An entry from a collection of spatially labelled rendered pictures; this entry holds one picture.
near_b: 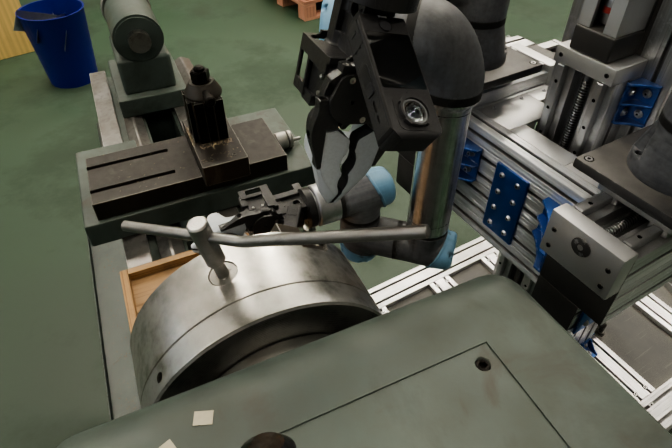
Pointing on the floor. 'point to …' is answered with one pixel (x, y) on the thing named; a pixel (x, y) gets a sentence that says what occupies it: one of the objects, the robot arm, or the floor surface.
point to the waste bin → (59, 39)
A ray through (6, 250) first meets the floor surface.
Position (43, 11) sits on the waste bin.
